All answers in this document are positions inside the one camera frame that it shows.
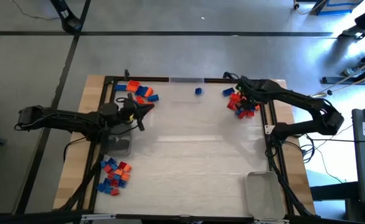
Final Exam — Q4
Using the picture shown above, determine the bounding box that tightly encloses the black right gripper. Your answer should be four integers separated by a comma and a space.
235, 76, 261, 111

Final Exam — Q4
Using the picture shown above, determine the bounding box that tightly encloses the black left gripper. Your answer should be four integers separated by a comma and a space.
117, 96, 156, 132

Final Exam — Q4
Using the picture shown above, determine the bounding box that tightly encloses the dark grey translucent bin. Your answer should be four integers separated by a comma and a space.
103, 123, 133, 157

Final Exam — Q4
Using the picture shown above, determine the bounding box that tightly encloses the wide orange toy block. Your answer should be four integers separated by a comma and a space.
126, 80, 141, 93

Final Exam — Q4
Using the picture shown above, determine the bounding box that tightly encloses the clear plastic bin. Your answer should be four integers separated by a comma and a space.
169, 77, 206, 103

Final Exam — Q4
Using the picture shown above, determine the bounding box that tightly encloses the beige long rod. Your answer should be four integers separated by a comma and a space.
310, 52, 365, 97

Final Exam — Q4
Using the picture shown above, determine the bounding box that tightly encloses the black floor stand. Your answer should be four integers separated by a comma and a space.
321, 58, 365, 85

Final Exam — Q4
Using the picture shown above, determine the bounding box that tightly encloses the person's shoe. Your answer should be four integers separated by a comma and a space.
341, 26, 365, 40
343, 65, 365, 77

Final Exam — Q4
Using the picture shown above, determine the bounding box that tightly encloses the black stand base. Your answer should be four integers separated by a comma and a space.
49, 0, 84, 34

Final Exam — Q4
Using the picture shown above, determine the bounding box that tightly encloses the blue and white box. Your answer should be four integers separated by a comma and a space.
313, 0, 364, 16

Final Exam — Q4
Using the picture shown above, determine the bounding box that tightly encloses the black aluminium table frame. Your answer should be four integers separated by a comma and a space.
53, 75, 317, 224

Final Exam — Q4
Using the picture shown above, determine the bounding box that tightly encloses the black cable bundle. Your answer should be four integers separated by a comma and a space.
294, 133, 317, 164

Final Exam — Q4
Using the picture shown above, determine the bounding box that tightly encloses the thin black cable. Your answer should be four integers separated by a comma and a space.
306, 124, 365, 144

